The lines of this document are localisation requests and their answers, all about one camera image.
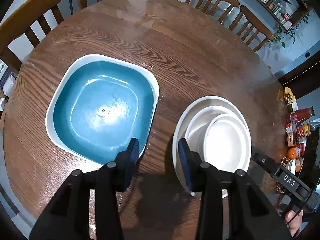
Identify large grey-white bowl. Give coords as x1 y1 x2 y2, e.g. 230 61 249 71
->
172 96 252 190

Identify small white bowl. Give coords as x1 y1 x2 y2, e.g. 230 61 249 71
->
184 106 251 173

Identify white ramekin cup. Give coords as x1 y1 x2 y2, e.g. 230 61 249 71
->
203 114 251 173

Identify blue patterned square plate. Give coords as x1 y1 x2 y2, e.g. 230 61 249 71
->
45 54 160 165

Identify person's right hand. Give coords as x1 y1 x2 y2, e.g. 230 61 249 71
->
285 210 303 237

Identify orange fruit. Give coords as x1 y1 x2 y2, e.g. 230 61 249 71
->
287 147 297 159

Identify yellow cap oil bottle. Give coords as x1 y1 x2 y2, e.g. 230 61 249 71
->
297 121 319 138

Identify yellow snack bag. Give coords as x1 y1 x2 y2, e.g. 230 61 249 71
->
284 87 298 113

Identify dark wooden door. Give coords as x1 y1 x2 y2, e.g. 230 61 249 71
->
274 51 319 99

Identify right green vine plant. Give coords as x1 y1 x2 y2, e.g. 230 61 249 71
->
271 12 310 49

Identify back right wooden chair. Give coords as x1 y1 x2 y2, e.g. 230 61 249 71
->
228 5 274 52

